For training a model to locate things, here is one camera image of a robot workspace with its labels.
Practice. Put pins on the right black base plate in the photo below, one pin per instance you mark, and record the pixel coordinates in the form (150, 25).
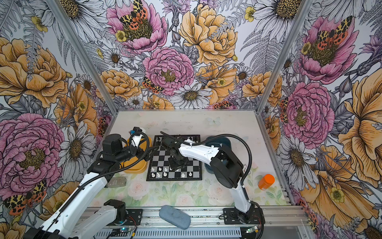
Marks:
(232, 216)

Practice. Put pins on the teal plastic tray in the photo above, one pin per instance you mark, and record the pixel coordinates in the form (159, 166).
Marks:
(219, 142)

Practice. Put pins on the black white chessboard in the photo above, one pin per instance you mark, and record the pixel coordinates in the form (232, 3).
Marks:
(159, 168)

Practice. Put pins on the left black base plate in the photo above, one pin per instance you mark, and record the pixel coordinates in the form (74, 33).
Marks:
(127, 217)

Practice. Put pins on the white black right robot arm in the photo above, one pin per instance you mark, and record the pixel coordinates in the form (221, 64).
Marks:
(226, 166)

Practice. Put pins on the yellow plastic tray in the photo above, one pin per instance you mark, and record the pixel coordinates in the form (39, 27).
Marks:
(141, 166)

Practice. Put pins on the orange plastic bottle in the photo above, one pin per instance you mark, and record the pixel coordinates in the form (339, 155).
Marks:
(266, 182)

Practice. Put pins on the aluminium front rail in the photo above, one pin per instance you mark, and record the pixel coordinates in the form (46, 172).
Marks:
(281, 216)

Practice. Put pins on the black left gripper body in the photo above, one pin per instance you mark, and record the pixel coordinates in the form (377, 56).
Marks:
(126, 153)

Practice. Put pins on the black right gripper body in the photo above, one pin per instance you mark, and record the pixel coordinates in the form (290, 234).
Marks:
(177, 163)

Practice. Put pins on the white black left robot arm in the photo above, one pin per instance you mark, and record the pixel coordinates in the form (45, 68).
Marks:
(64, 222)

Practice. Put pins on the grey blue oval pouch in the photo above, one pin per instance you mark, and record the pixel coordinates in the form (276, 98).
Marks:
(175, 217)

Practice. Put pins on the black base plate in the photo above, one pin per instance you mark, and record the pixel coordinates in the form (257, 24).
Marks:
(127, 217)
(232, 216)

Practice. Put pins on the grey metal small box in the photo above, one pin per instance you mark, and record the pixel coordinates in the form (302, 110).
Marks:
(117, 182)

